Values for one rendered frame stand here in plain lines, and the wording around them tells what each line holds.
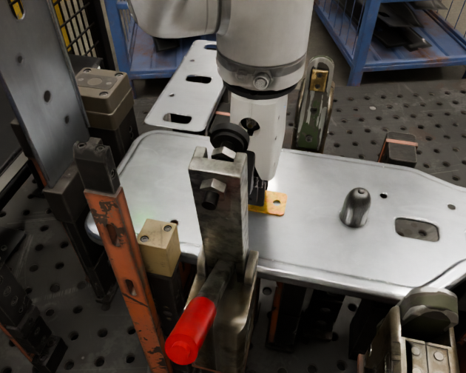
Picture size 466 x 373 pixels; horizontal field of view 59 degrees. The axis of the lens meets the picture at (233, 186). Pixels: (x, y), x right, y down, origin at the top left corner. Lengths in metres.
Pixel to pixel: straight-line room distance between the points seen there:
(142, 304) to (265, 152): 0.22
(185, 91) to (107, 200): 0.42
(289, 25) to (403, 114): 0.95
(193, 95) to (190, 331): 0.51
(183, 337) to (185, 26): 0.22
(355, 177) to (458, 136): 0.70
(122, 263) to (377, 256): 0.28
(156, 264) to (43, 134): 0.23
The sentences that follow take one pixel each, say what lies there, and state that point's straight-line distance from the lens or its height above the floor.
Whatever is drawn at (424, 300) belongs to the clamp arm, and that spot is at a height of 1.10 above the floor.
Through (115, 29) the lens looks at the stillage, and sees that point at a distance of 2.34.
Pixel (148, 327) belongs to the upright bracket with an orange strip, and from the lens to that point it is 0.54.
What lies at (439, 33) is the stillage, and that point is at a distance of 3.16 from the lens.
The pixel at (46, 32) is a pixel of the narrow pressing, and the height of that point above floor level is 1.17.
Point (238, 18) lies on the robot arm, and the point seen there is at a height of 1.26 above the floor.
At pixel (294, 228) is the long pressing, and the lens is 0.51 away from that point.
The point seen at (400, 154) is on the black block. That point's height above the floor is 0.99.
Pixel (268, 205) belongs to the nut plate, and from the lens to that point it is 0.53.
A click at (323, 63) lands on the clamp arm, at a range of 0.60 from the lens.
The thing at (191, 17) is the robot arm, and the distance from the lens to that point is 0.33.
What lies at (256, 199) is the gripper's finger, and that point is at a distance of 0.50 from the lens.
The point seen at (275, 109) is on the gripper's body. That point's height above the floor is 1.17.
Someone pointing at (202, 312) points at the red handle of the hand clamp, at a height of 1.13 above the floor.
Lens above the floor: 1.40
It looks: 46 degrees down
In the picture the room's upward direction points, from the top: straight up
